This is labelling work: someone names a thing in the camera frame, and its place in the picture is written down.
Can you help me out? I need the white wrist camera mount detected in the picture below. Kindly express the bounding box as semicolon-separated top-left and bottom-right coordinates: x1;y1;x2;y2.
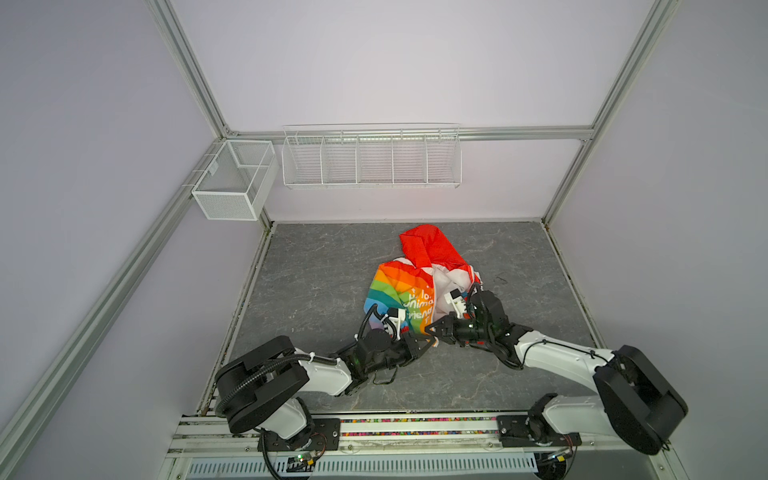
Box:
444;289;469;319
383;307;408;333

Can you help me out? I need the white wire shelf basket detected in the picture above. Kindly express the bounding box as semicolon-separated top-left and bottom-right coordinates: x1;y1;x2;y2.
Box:
282;123;463;189

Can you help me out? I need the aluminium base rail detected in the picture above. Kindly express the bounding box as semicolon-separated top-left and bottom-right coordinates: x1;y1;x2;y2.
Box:
158;412;689;479

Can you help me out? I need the white vented cable duct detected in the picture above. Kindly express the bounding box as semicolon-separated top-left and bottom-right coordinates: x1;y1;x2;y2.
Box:
186;452;538;479

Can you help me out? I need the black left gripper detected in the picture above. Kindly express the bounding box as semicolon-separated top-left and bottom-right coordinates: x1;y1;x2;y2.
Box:
366;331;436;376

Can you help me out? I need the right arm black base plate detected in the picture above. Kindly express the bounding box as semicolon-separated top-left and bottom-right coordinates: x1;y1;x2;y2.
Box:
496;413;582;448

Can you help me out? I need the colourful rainbow kids jacket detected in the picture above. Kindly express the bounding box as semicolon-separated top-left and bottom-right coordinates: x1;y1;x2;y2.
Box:
363;224;482;334

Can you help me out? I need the white mesh box basket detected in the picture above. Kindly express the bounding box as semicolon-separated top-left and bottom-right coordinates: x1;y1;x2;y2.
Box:
192;140;279;221

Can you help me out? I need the black left arm corrugated cable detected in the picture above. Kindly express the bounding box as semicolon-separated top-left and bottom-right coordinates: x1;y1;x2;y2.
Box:
357;302;385;343

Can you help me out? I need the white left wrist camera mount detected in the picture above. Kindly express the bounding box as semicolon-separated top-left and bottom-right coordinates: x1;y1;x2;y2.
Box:
383;307;408;333

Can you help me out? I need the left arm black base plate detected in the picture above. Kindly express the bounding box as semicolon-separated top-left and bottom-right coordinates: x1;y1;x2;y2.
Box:
265;417;341;452

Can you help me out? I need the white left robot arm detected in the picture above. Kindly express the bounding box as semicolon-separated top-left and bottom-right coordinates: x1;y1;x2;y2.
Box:
214;329;436;445

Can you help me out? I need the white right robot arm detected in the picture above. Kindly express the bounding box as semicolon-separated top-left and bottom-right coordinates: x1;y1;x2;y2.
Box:
423;290;689;455

